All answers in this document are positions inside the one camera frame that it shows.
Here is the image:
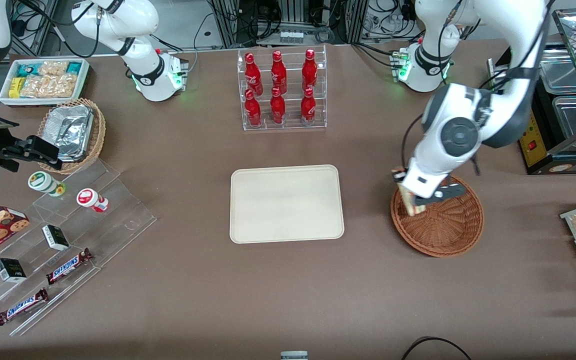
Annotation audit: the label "white rectangular snack bin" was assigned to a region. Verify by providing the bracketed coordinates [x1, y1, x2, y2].
[0, 58, 91, 107]

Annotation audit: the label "triangular sandwich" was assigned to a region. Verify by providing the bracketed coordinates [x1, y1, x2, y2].
[393, 167, 427, 217]

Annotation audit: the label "black arm base cable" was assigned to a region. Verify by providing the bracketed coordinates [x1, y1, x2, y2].
[352, 42, 400, 68]

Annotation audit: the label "green lid yogurt cup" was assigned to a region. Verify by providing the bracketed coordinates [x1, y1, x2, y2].
[27, 171, 66, 197]

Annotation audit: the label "clear cracker pack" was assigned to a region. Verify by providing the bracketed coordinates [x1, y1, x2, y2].
[20, 75, 59, 98]
[53, 73, 79, 98]
[38, 61, 69, 77]

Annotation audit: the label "oval tan wicker basket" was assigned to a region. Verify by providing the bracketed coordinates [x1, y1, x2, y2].
[37, 97, 107, 175]

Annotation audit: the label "red cola bottle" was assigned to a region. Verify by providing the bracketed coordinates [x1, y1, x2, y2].
[244, 89, 262, 127]
[244, 52, 264, 96]
[270, 86, 286, 125]
[300, 87, 317, 126]
[271, 50, 288, 95]
[302, 48, 318, 92]

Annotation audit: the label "aluminium frame post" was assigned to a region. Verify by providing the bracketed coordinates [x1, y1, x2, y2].
[10, 0, 59, 57]

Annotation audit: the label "aluminium frame cabinet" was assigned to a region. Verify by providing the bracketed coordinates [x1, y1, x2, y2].
[209, 0, 369, 49]

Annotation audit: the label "red lid yogurt cup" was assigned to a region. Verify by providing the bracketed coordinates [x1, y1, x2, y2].
[76, 188, 110, 213]

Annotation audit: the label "clear acrylic stepped stand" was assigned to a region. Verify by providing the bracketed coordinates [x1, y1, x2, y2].
[0, 159, 158, 337]

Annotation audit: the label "black looped cable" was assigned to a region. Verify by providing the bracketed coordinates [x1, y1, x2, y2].
[400, 337, 474, 360]

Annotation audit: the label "small black carton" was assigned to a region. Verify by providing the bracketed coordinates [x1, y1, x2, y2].
[42, 224, 70, 252]
[0, 258, 27, 284]

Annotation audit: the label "round brown wicker basket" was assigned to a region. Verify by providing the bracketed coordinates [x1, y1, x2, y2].
[390, 172, 485, 258]

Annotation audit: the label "beige rectangular tray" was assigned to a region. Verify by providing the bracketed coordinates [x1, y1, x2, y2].
[229, 164, 345, 245]

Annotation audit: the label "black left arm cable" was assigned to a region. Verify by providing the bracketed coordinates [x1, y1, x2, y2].
[401, 114, 426, 173]

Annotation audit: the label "clear acrylic bottle rack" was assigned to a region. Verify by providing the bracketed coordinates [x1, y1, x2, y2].
[237, 44, 328, 132]

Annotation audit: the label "stacked aluminium foil trays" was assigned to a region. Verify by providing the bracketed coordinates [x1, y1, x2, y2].
[44, 105, 94, 162]

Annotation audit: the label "brown Snickers bar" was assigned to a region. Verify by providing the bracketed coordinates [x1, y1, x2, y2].
[0, 288, 49, 327]
[45, 248, 94, 286]

